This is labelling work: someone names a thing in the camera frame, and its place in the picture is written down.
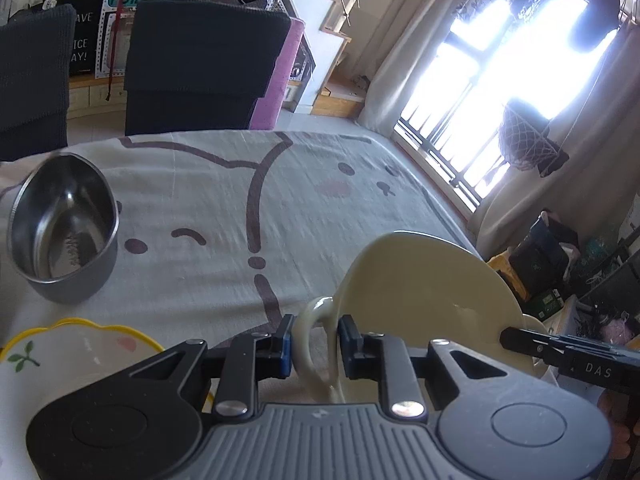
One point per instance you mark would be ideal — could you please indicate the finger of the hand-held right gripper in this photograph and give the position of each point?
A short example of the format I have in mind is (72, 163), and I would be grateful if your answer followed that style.
(525, 342)

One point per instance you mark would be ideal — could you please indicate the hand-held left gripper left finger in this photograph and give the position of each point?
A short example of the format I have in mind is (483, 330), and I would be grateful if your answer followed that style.
(286, 355)

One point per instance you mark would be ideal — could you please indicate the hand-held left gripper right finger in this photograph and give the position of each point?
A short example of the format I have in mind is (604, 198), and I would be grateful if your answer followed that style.
(345, 350)

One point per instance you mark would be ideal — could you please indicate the yellow-rimmed flower bowl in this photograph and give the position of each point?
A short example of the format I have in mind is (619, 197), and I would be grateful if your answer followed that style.
(75, 355)

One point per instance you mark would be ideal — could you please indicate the small round steel bowl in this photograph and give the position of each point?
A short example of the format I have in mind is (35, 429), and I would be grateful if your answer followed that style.
(60, 230)

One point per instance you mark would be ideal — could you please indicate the person's right hand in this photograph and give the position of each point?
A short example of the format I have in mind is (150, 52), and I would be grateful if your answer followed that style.
(622, 430)

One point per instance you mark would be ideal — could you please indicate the yellow floor bag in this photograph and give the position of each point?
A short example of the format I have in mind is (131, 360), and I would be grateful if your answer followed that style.
(507, 275)

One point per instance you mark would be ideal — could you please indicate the black floor bag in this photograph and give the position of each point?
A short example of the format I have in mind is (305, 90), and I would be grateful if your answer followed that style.
(540, 260)

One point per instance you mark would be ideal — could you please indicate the beige curtain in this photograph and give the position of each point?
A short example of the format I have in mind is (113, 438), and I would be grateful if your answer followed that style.
(400, 60)
(575, 195)

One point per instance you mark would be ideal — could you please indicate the bear print tablecloth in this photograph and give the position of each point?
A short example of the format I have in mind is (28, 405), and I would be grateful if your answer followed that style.
(200, 200)

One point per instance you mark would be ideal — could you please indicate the hanging net bag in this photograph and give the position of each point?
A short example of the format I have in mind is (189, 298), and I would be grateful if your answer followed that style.
(530, 140)

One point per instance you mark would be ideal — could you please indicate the black window railing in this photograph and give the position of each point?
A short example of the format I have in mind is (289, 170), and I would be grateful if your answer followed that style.
(440, 150)

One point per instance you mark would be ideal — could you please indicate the pink cushion board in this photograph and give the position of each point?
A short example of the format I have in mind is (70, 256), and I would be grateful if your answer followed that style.
(280, 75)

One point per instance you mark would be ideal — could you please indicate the dark fabric chair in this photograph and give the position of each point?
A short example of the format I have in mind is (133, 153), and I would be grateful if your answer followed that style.
(200, 60)
(30, 85)

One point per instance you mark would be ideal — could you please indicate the black printed t-shirt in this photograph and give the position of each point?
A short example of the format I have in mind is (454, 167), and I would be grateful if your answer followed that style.
(595, 15)

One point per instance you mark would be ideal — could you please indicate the red stick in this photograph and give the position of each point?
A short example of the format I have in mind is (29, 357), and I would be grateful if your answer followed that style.
(117, 25)

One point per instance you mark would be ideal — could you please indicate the black lettered board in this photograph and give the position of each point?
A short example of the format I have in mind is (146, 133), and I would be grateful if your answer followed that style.
(82, 30)

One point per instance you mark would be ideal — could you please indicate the white perforated frame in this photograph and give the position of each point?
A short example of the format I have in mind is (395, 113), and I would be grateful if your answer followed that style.
(102, 45)

